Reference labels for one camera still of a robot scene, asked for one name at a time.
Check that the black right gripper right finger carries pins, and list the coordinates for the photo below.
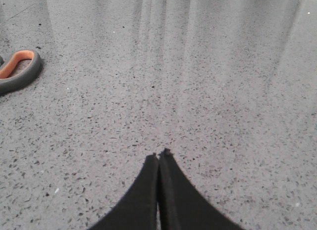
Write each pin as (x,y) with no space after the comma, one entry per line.
(181,206)

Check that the grey orange handled scissors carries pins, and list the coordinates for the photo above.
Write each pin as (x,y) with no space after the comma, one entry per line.
(24,78)

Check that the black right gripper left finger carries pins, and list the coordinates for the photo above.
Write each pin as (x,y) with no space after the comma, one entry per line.
(137,209)

